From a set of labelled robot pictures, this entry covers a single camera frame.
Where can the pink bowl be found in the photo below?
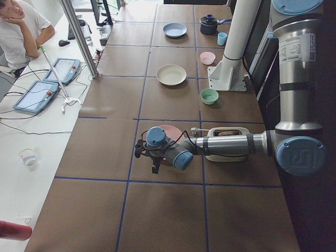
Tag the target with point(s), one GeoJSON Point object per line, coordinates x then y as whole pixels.
{"type": "Point", "coordinates": [207, 58]}

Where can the paper cup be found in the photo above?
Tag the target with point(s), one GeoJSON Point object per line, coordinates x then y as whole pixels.
{"type": "Point", "coordinates": [28, 157]}

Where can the cream toaster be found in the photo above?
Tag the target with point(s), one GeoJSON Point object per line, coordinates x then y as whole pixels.
{"type": "Point", "coordinates": [226, 158]}

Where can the red cylinder bottle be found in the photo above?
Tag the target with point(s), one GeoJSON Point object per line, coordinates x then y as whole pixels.
{"type": "Point", "coordinates": [15, 231]}

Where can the cream white plate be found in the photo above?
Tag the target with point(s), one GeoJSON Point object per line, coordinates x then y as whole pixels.
{"type": "Point", "coordinates": [171, 75]}

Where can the light blue cup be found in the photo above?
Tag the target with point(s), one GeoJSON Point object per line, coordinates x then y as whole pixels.
{"type": "Point", "coordinates": [221, 39]}

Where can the seated person white shirt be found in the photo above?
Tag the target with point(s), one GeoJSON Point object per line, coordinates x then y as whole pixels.
{"type": "Point", "coordinates": [23, 31]}

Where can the bread slice in toaster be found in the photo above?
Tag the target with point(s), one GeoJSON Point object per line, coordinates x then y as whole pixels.
{"type": "Point", "coordinates": [228, 133]}

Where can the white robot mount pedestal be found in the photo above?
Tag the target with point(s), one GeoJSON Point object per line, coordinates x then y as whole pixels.
{"type": "Point", "coordinates": [228, 75]}

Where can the light blue plate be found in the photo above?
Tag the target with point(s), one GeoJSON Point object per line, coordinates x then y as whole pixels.
{"type": "Point", "coordinates": [174, 30]}

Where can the clear water bottle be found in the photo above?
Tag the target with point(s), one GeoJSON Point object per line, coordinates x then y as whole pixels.
{"type": "Point", "coordinates": [86, 31]}

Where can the black keyboard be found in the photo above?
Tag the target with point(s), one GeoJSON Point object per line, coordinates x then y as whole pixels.
{"type": "Point", "coordinates": [71, 35]}

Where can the white stick with green tip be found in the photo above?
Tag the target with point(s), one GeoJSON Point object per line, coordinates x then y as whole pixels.
{"type": "Point", "coordinates": [68, 99]}

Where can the aluminium frame post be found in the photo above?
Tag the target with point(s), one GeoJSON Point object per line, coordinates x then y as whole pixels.
{"type": "Point", "coordinates": [73, 21]}

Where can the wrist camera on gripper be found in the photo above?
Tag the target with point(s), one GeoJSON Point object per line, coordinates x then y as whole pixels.
{"type": "Point", "coordinates": [139, 148]}

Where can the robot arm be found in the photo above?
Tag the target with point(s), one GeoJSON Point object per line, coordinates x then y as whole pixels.
{"type": "Point", "coordinates": [294, 141]}

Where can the black computer mouse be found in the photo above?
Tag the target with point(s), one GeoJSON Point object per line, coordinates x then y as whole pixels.
{"type": "Point", "coordinates": [63, 43]}

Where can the pink plate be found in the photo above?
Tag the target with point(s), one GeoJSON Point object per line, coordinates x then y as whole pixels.
{"type": "Point", "coordinates": [172, 132]}

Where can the far blue teach pendant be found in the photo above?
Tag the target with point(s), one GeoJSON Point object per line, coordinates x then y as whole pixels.
{"type": "Point", "coordinates": [66, 69]}

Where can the green bowl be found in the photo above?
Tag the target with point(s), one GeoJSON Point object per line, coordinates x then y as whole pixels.
{"type": "Point", "coordinates": [209, 96]}

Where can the near blue teach pendant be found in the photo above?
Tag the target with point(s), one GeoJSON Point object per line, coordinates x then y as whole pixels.
{"type": "Point", "coordinates": [37, 97]}

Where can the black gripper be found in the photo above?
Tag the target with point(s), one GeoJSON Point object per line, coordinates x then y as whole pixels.
{"type": "Point", "coordinates": [155, 159]}

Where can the blue teach pendant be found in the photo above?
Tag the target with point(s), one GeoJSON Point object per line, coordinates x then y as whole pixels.
{"type": "Point", "coordinates": [37, 97]}
{"type": "Point", "coordinates": [66, 69]}

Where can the dark blue saucepan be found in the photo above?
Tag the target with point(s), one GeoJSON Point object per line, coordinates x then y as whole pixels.
{"type": "Point", "coordinates": [209, 24]}

